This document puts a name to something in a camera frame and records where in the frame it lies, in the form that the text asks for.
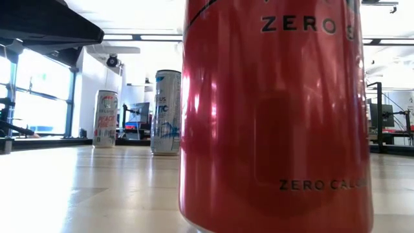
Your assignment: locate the large window with dark frame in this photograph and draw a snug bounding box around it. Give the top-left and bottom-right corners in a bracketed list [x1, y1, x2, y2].
[0, 48, 78, 139]

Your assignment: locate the white Celsius Peach Vibe can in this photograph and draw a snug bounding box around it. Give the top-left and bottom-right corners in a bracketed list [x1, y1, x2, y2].
[92, 89, 118, 149]

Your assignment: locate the black stand with crossbar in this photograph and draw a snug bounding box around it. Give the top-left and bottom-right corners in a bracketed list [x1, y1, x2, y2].
[382, 109, 413, 146]

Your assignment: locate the black ceiling dome camera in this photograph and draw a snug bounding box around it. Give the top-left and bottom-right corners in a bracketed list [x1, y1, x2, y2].
[106, 54, 119, 69]

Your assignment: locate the grey computer monitor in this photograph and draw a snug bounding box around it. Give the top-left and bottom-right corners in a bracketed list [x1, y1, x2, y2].
[131, 102, 151, 124]

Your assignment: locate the white Celsius Arctic Vibe can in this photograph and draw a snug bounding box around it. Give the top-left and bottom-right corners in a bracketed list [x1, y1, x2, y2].
[150, 69, 182, 157]

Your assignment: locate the black monitor stand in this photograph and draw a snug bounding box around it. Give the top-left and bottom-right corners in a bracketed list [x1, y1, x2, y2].
[121, 102, 143, 131]

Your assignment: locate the black metal shelf frame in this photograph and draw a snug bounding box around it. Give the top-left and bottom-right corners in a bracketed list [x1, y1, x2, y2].
[366, 82, 384, 153]

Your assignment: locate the black tripod stand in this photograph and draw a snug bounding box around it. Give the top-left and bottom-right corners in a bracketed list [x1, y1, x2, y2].
[0, 96, 36, 139]

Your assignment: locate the black aluminium table frame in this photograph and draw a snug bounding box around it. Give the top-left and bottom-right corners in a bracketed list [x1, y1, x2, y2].
[0, 137, 414, 157]

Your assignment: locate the red zero sugar soda can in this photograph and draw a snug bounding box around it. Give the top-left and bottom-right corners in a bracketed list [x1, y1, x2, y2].
[179, 0, 375, 233]

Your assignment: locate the black computer monitor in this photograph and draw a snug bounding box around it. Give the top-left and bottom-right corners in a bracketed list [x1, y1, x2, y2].
[370, 103, 395, 128]

